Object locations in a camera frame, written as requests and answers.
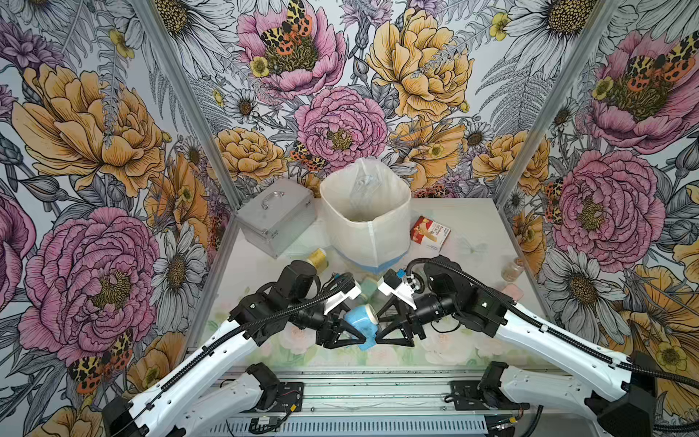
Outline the blue pencil sharpener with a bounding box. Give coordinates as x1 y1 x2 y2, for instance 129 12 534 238
344 304 379 351

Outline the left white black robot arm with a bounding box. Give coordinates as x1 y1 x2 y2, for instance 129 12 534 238
103 260 364 436

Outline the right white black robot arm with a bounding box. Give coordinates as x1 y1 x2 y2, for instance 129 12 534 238
375 256 698 436

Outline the yellow pencil sharpener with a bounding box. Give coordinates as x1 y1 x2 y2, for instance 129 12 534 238
306 248 329 275

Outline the teal square pencil sharpener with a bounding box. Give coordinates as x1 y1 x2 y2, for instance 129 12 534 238
357 275 378 304

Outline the pink pencil sharpener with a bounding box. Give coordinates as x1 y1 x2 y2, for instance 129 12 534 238
502 283 524 302

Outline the small glass jar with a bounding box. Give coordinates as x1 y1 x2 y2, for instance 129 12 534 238
502 258 526 283

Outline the red white bandage box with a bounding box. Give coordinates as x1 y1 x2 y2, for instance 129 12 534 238
410 216 451 252

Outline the silver aluminium case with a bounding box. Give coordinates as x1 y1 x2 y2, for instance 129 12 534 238
237 178 317 259

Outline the white lined trash bin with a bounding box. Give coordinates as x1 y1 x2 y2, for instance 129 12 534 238
320 158 411 274

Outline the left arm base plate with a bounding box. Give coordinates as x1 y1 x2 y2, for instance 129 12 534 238
252 382 305 413

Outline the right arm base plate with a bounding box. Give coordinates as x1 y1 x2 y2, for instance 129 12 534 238
443 380 531 411

